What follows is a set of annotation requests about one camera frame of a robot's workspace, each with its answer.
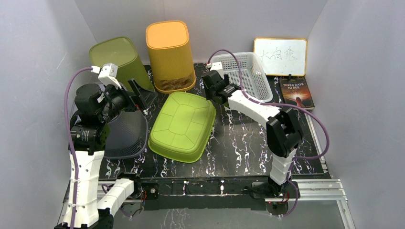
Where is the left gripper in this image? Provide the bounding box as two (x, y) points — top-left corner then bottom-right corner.
(98, 79), (157, 122)

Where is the grey slatted plastic basket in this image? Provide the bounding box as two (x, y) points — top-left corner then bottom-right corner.
(71, 83), (149, 160)

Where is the white perforated plastic tray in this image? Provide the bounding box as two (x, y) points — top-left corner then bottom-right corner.
(210, 52), (273, 103)

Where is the lime green plastic tub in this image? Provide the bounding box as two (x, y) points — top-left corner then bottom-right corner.
(148, 92), (216, 163)

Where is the olive green slatted basket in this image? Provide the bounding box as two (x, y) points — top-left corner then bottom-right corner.
(89, 36), (155, 91)

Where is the orange slatted plastic basket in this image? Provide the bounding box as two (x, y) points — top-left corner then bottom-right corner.
(145, 21), (196, 94)

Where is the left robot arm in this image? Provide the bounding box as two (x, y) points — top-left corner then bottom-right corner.
(57, 80), (157, 229)

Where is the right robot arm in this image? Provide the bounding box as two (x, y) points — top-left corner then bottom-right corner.
(202, 70), (303, 198)

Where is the dark paperback book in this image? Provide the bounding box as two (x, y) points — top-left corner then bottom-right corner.
(279, 76), (315, 110)

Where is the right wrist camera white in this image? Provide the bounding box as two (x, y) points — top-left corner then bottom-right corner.
(207, 62), (223, 72)

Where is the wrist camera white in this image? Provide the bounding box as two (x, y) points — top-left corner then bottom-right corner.
(91, 63), (122, 89)
(207, 62), (223, 72)

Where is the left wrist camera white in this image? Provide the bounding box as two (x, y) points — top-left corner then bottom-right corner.
(91, 63), (122, 89)

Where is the small whiteboard orange frame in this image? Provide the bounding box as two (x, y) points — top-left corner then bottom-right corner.
(254, 38), (308, 77)

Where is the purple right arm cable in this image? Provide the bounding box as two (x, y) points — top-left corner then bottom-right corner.
(207, 49), (330, 218)

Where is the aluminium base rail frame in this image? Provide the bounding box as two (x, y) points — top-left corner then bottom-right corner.
(56, 178), (356, 229)

